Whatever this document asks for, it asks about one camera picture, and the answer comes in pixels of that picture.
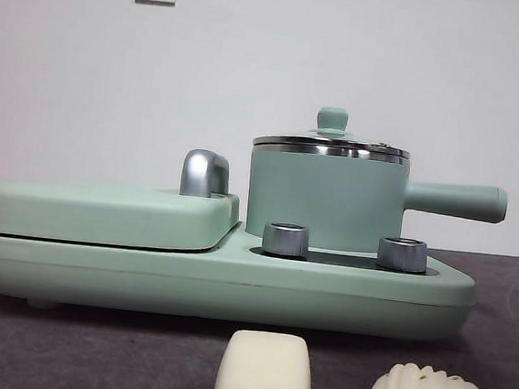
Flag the silver control knob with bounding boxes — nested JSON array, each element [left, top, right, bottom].
[[374, 233, 428, 274], [260, 220, 312, 260]]

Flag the smooth white rectangular bun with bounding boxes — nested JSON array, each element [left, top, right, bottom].
[[212, 327, 321, 389]]

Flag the green pot with handle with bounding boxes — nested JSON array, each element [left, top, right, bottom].
[[241, 131, 514, 270]]

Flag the silver griddle lid handle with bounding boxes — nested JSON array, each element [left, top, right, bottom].
[[178, 146, 234, 200]]

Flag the green breakfast maker base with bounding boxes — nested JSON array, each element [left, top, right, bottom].
[[0, 205, 481, 351]]

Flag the glass pot lid green knob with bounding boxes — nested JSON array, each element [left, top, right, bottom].
[[250, 99, 411, 167]]

